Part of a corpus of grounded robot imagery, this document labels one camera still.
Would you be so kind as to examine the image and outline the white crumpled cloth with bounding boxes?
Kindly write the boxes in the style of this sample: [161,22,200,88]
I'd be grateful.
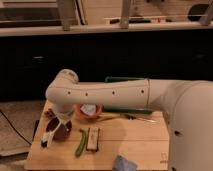
[80,104,96,116]

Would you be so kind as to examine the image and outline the brown nut cluster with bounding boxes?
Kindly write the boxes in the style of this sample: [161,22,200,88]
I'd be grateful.
[44,109,55,119]

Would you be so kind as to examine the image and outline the green tray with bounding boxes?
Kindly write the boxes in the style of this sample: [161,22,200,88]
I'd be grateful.
[103,76,153,115]

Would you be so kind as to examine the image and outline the wooden scrub brush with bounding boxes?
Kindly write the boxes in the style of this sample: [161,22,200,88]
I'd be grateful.
[86,127,100,152]

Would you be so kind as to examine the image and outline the orange bowl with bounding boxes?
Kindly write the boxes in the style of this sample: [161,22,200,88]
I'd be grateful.
[75,104,102,119]

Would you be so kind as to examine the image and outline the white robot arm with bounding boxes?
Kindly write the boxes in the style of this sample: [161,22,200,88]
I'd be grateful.
[45,69,213,171]

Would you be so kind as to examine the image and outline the long-handled utensil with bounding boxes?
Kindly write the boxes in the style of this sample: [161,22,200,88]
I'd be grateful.
[97,114,156,123]

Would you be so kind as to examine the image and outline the green pea pod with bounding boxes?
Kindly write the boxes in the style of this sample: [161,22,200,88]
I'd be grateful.
[75,129,87,157]

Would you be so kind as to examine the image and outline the dark purple bowl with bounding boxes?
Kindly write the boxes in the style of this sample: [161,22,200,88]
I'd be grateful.
[47,118,72,141]

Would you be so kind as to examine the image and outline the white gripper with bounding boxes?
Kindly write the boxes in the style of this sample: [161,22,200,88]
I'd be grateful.
[41,113,72,148]

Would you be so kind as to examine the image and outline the wooden cutting board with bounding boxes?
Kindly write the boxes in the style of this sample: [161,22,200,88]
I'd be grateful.
[24,99,170,171]

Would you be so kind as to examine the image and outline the black cable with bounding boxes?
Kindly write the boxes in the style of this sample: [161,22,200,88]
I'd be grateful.
[0,109,34,147]

